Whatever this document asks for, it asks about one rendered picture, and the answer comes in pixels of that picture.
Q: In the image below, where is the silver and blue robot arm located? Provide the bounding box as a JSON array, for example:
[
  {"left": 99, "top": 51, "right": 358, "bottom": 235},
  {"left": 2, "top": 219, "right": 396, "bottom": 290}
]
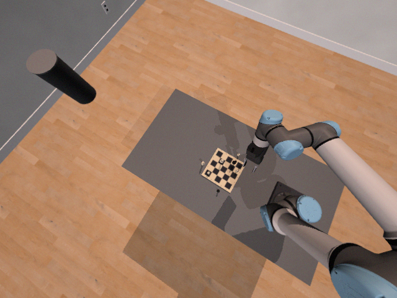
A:
[{"left": 255, "top": 109, "right": 397, "bottom": 298}]

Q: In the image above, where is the chessboard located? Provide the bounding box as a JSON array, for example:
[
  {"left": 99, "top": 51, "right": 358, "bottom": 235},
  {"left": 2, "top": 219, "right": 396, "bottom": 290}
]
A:
[{"left": 202, "top": 148, "right": 244, "bottom": 192}]

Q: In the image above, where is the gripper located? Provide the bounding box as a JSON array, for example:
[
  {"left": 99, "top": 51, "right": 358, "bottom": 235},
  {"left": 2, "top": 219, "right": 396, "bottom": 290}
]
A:
[{"left": 243, "top": 134, "right": 270, "bottom": 173}]

